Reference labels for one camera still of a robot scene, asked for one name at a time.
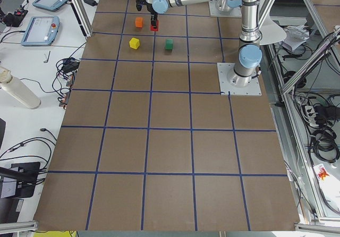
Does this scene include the black cable bundle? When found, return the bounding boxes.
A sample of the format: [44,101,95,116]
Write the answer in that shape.
[308,126,340,165]

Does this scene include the black camera stand base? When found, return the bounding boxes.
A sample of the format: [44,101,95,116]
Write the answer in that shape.
[1,162,40,199]

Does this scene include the yellow block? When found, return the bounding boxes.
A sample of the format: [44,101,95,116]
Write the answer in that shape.
[129,37,140,50]

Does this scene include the orange block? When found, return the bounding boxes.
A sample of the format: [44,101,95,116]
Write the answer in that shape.
[135,17,144,28]

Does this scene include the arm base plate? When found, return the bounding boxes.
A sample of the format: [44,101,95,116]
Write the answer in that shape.
[209,0,241,18]
[217,63,262,96]

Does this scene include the upper teach pendant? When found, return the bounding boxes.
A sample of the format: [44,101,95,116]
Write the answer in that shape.
[32,0,68,12]

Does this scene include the teach pendant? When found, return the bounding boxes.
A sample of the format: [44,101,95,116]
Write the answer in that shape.
[32,0,68,12]
[21,16,60,46]

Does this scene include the lower teach pendant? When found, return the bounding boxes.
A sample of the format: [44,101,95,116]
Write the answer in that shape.
[21,16,60,46]

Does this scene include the aluminium frame post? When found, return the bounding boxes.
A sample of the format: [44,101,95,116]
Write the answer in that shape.
[69,0,93,38]

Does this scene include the white power strip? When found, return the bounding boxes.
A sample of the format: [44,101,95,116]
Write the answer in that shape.
[301,100,319,128]

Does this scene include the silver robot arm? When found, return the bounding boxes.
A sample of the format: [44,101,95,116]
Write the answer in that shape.
[136,0,262,88]

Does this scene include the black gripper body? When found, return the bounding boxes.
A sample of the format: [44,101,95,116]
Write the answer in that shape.
[147,3,158,21]

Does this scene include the red block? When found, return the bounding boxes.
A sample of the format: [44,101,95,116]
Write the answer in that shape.
[150,20,159,31]

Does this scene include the green block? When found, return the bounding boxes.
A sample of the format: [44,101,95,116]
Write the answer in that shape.
[165,39,174,50]

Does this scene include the black power adapter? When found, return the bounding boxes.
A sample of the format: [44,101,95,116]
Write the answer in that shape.
[83,0,98,6]

